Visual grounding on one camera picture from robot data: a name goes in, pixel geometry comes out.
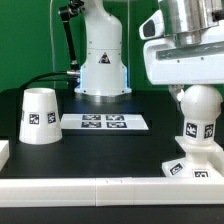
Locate white cable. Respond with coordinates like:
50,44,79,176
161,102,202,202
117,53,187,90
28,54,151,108
49,0,57,74

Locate white marker plate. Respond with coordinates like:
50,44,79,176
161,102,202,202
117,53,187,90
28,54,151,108
61,114,148,130

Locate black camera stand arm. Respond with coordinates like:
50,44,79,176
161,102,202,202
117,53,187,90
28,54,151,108
58,0,84,90

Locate white lamp bulb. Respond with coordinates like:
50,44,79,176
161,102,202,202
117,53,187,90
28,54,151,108
181,85,223,145

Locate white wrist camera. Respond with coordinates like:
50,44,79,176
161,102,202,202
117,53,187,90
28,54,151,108
139,10,165,40

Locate white wall bar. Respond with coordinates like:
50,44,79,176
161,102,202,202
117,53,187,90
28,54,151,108
0,178,224,207
0,140,10,171

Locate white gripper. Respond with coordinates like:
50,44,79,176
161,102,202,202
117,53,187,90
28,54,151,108
143,33,224,113

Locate white left wall bar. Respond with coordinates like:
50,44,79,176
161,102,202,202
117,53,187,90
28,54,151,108
0,140,10,171

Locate white lamp shade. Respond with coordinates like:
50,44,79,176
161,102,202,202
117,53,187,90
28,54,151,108
19,88,62,145

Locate white front wall bar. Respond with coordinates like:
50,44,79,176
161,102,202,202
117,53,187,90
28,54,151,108
0,178,224,207

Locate white lamp base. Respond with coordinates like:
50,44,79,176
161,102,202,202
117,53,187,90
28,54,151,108
162,136,223,178

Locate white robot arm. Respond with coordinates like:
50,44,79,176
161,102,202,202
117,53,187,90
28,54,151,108
75,0,224,102

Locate black cable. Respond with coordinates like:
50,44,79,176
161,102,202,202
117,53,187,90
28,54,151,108
18,69,81,91

